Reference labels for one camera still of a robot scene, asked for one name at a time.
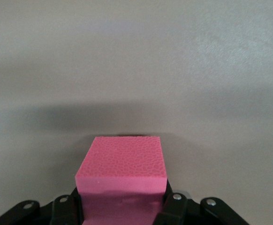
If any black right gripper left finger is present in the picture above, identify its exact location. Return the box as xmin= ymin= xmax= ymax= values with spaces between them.
xmin=0 ymin=187 xmax=85 ymax=225

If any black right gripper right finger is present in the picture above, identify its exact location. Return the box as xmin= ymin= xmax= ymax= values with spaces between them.
xmin=152 ymin=180 xmax=248 ymax=225

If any red foam block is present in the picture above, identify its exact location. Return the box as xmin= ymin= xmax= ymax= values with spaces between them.
xmin=75 ymin=135 xmax=168 ymax=225

